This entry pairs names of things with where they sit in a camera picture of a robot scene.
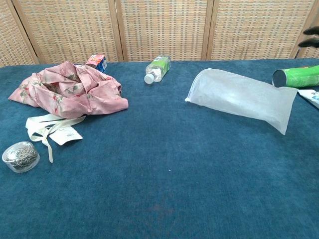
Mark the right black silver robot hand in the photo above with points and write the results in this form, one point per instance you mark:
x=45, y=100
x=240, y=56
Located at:
x=314, y=42

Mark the transparent plastic zip bag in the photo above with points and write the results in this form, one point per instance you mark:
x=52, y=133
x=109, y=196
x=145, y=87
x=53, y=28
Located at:
x=236, y=99

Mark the pink floral clothes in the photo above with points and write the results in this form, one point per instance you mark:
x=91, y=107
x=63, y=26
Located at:
x=69, y=99

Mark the white green snack packet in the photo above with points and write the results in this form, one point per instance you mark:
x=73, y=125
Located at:
x=312, y=97

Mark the green chips can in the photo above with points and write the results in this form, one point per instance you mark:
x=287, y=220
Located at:
x=299, y=77

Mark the woven rattan folding screen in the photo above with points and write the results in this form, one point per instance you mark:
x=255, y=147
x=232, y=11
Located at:
x=162, y=25

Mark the green label plastic bottle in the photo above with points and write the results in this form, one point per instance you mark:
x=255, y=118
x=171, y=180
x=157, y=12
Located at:
x=159, y=68

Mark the blue carpet table mat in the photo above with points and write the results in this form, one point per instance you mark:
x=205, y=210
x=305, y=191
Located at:
x=149, y=174

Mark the blue cookie box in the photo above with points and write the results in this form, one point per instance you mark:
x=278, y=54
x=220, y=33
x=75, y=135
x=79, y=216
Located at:
x=98, y=63

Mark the round clear container metal bits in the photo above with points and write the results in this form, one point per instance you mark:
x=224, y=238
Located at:
x=21, y=156

